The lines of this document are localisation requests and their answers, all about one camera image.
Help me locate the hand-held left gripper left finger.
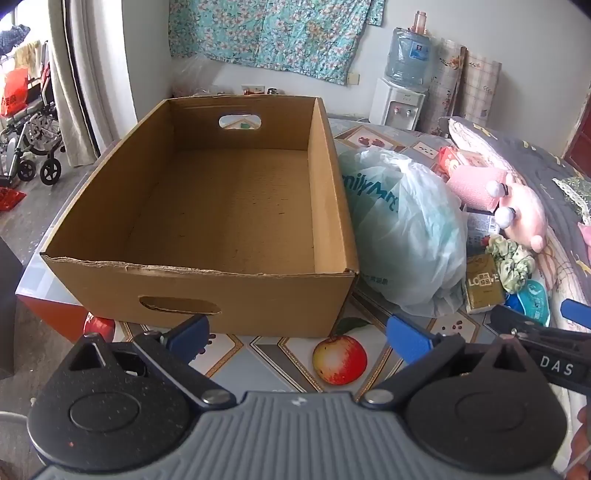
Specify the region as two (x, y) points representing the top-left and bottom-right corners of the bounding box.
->
(68, 315), (237, 409)

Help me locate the wheelchair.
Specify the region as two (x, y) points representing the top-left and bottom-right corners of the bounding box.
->
(0, 41), (65, 185)

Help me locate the red wooden door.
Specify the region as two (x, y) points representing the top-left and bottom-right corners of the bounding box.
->
(568, 106), (591, 181)

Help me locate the grey patterned quilt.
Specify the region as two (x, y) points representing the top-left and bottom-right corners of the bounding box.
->
(438, 115), (591, 222)

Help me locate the pink plush toy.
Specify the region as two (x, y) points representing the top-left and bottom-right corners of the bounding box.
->
(445, 165), (550, 254)

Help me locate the floral rolled mat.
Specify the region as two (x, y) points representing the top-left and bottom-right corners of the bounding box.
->
(427, 37), (467, 137)

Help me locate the red wet wipes pack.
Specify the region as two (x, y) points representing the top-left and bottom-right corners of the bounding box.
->
(434, 147), (485, 183)

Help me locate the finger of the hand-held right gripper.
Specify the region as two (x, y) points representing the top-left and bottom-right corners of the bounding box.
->
(560, 298), (591, 331)
(490, 305), (555, 340)

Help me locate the orange-red shopping bag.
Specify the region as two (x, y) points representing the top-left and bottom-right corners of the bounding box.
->
(0, 67), (29, 117)

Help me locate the blue dotted cloth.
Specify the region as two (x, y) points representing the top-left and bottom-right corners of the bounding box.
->
(0, 25), (31, 54)

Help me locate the clear plastic bag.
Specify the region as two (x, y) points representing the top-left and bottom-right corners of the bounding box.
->
(173, 58), (232, 97)

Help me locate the teal floral wall cloth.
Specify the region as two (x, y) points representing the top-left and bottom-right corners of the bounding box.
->
(167, 0), (385, 86)

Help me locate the crumpled red plastic bag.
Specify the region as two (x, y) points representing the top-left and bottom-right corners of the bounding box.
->
(0, 187), (26, 213)

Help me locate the grey and orange appliance box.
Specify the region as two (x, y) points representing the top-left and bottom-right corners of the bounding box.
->
(15, 138), (139, 344)

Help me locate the gold tissue packet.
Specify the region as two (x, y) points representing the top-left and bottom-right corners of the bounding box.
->
(464, 253), (506, 315)

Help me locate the blue plastic packet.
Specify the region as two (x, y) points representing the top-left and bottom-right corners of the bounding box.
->
(505, 279), (552, 326)

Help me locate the yellow towel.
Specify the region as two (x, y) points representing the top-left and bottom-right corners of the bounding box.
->
(14, 41), (42, 70)

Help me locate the white water dispenser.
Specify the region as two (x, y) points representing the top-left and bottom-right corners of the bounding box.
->
(369, 78), (426, 131)

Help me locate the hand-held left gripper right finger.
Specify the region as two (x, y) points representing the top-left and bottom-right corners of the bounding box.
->
(359, 315), (536, 411)

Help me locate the dark cabinet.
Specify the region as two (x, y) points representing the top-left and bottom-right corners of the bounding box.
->
(0, 235), (24, 379)

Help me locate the grey curtain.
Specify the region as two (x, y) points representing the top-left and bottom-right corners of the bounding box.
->
(48, 0), (137, 169)

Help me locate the brown cardboard box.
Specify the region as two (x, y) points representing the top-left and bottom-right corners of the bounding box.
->
(40, 95), (360, 337)

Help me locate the green floral scrunchie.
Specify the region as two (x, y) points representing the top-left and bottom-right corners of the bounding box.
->
(485, 234), (536, 294)

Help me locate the plaid rolled mat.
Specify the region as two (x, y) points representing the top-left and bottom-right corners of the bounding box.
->
(455, 48), (503, 127)

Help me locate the white plastic bag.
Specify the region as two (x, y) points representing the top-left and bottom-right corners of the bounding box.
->
(337, 147), (468, 318)

